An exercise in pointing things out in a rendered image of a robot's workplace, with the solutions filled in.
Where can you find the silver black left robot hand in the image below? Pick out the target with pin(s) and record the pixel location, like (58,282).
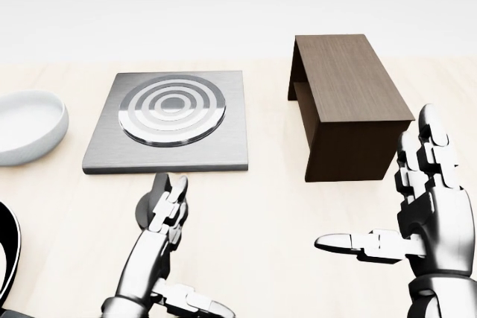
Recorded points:
(143,262)

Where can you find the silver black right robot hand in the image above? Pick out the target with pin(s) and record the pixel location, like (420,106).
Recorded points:
(439,228)

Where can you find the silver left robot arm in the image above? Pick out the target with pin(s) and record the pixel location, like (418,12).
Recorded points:
(124,308)

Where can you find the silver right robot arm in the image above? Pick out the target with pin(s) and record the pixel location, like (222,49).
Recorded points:
(443,297)

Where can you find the flat grey stove plate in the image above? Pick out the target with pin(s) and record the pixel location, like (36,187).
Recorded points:
(108,146)

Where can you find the black glossy curved object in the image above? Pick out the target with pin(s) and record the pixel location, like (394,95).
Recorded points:
(14,243)

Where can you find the dark brown wooden shelf stand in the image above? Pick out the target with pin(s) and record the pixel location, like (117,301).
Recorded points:
(354,83)

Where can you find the white ceramic bowl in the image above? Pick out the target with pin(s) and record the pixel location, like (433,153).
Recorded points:
(33,128)

